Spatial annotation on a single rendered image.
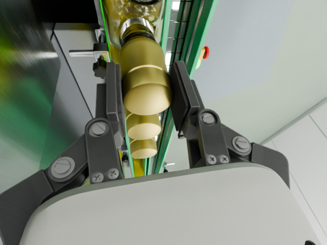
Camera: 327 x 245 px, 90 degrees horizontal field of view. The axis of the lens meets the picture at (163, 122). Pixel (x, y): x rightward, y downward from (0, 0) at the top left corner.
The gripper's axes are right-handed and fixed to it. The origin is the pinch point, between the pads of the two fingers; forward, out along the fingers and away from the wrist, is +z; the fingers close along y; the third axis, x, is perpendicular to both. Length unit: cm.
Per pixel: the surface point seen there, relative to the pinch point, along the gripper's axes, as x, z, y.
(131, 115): -4.6, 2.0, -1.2
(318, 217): -346, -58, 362
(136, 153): -11.1, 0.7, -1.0
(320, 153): -262, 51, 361
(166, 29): -6.6, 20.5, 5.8
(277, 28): -26, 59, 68
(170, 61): -19.8, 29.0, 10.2
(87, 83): -26.4, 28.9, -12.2
